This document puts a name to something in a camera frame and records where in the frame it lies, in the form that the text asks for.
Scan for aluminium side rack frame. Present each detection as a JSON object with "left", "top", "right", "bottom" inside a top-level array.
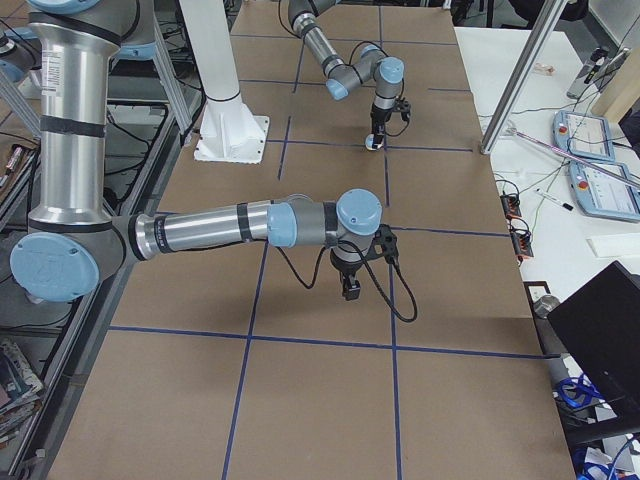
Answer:
[{"left": 0, "top": 14, "right": 206, "bottom": 480}]

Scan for upper blue teach pendant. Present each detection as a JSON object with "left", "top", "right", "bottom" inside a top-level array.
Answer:
[{"left": 553, "top": 110, "right": 616, "bottom": 162}]

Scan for blue bell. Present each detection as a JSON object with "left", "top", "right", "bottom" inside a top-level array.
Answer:
[{"left": 365, "top": 134, "right": 384, "bottom": 151}]

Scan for white camera pillar with base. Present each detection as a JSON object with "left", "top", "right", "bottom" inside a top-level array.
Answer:
[{"left": 180, "top": 0, "right": 270, "bottom": 164}]

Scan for aluminium frame post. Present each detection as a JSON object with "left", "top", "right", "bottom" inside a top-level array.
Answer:
[{"left": 480, "top": 0, "right": 568, "bottom": 155}]

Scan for upper orange circuit board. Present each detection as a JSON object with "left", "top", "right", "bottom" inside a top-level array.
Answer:
[{"left": 500, "top": 194, "right": 522, "bottom": 220}]

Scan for orange circuit board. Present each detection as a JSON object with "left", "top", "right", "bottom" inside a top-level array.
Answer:
[
  {"left": 500, "top": 194, "right": 522, "bottom": 220},
  {"left": 510, "top": 229, "right": 534, "bottom": 261}
]

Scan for stack of books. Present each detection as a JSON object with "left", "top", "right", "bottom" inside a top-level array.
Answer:
[{"left": 1, "top": 338, "right": 44, "bottom": 447}]

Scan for blue teach pendant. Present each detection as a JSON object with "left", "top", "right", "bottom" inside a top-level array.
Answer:
[
  {"left": 553, "top": 110, "right": 616, "bottom": 162},
  {"left": 568, "top": 161, "right": 639, "bottom": 222}
]

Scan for blue lanyard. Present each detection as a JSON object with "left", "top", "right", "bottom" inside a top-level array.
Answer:
[{"left": 558, "top": 373, "right": 605, "bottom": 411}]

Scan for black camera cable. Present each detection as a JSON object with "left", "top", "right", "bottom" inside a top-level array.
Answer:
[{"left": 274, "top": 239, "right": 418, "bottom": 323}]

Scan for lower orange circuit board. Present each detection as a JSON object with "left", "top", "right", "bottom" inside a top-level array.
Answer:
[{"left": 510, "top": 229, "right": 534, "bottom": 261}]

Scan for lower blue teach pendant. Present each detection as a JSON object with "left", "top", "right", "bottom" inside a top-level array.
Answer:
[{"left": 568, "top": 161, "right": 639, "bottom": 222}]

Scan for black marker pen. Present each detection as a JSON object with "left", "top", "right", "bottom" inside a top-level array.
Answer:
[{"left": 535, "top": 189, "right": 574, "bottom": 211}]

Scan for black laptop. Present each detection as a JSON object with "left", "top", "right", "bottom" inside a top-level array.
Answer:
[{"left": 548, "top": 261, "right": 639, "bottom": 416}]

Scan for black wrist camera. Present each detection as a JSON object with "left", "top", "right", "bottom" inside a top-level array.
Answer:
[
  {"left": 372, "top": 224, "right": 399, "bottom": 267},
  {"left": 394, "top": 98, "right": 411, "bottom": 123}
]

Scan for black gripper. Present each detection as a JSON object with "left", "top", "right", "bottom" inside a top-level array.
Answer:
[
  {"left": 370, "top": 102, "right": 395, "bottom": 139},
  {"left": 330, "top": 251, "right": 365, "bottom": 301}
]

